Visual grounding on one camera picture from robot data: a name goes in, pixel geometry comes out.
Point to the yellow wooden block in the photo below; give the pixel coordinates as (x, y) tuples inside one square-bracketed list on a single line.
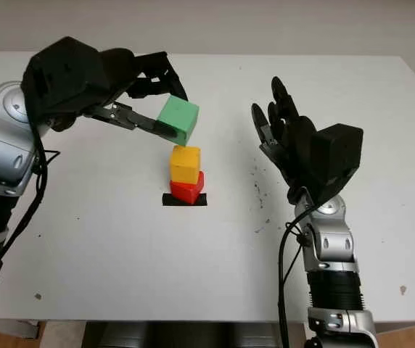
[(184, 163)]

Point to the white table frame rail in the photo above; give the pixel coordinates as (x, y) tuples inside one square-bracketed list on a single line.
[(28, 328)]

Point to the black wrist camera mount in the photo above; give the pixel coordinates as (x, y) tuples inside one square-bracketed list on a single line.
[(338, 156), (62, 72)]

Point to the green wooden block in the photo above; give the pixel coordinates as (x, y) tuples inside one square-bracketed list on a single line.
[(180, 112)]

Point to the black tape strip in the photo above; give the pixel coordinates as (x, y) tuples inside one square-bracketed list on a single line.
[(203, 200)]

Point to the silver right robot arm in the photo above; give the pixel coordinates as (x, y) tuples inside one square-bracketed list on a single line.
[(334, 253)]

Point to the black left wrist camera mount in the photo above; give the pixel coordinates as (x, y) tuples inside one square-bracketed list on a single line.
[(62, 72)]

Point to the red wooden block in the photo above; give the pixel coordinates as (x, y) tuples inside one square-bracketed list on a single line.
[(187, 192)]

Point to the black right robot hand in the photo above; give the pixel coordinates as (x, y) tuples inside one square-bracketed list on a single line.
[(298, 152)]

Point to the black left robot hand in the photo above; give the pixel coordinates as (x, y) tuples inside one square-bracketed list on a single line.
[(120, 72)]

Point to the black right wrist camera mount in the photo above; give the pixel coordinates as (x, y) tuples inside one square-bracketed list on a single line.
[(338, 156)]

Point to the dark grey robot torso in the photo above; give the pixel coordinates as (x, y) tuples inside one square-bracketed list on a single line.
[(193, 335)]

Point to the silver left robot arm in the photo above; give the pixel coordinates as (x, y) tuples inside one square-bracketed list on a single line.
[(4, 145)]

